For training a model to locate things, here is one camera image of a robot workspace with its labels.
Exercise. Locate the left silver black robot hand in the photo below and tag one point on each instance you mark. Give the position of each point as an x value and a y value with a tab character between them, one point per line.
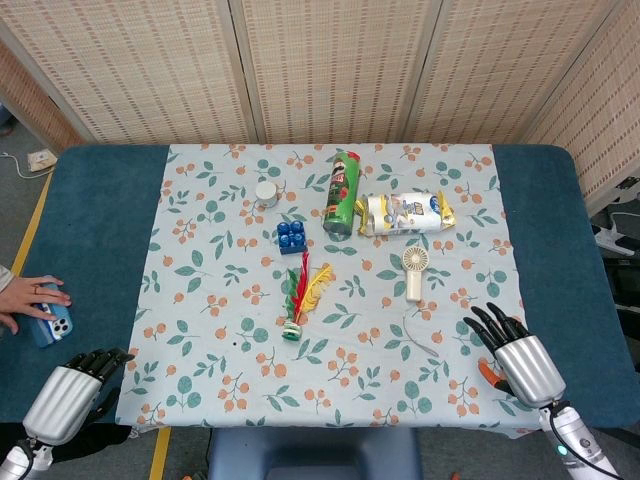
64	400

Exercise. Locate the white small paper cup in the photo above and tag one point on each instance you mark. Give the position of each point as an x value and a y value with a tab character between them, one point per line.
266	194

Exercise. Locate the colourful feather shuttlecock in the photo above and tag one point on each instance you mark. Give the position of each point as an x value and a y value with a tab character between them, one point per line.
300	295

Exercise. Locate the blue toy building block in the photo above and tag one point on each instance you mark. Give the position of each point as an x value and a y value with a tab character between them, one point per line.
292	236

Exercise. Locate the person's bare hand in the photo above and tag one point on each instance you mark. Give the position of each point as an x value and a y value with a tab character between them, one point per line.
27	302

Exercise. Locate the green chips can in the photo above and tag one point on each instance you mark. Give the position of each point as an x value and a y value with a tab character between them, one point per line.
341	195

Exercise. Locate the cream handheld fan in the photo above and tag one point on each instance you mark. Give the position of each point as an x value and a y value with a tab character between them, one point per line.
414	272

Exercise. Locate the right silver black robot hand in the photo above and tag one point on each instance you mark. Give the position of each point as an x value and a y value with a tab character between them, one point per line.
529	364

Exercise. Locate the blue cased smartphone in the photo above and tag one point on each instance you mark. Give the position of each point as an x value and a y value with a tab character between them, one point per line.
52	325

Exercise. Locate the white yellow snack bag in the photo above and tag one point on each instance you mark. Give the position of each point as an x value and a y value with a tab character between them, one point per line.
405	212

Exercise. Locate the floral print tablecloth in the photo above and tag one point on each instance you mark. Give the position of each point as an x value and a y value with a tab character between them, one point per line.
320	285

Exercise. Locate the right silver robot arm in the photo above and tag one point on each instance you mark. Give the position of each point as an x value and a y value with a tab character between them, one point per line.
580	442

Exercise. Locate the bamboo folding screen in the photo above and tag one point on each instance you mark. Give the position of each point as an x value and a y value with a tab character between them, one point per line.
320	70

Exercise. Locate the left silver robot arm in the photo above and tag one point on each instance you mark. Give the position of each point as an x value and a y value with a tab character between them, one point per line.
22	460

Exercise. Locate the white power strip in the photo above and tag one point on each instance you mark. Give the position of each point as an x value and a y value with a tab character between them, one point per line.
610	239

